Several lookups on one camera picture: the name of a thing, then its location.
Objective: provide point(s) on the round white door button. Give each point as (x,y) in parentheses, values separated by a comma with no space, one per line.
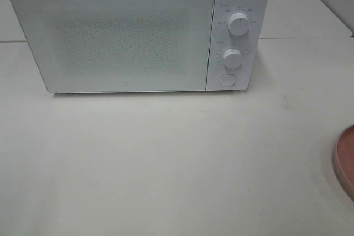
(227,80)

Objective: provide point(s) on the white microwave door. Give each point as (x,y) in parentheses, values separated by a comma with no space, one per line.
(83,46)

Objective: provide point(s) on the pink round plate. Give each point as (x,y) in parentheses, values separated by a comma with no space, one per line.
(343,160)

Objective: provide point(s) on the lower white microwave knob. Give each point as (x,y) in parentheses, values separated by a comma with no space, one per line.
(232,58)

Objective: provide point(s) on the white microwave knob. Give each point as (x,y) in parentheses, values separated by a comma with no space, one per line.
(232,58)
(238,23)

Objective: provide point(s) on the upper white microwave knob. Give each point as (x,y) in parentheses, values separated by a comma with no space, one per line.
(238,23)

